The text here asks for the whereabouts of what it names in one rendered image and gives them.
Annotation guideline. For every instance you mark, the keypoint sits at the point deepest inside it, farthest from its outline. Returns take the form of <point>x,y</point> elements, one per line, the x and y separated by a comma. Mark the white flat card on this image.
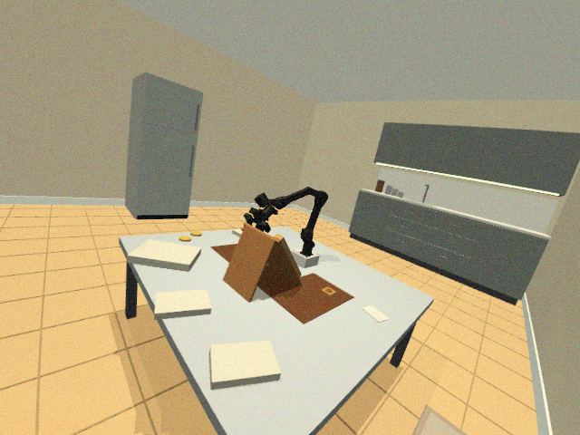
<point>378,316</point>

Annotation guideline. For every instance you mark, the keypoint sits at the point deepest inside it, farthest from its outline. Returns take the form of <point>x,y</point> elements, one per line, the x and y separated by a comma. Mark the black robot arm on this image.
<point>320,197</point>

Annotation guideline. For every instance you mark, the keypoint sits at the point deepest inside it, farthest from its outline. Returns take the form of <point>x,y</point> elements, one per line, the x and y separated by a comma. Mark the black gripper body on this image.
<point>261,221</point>

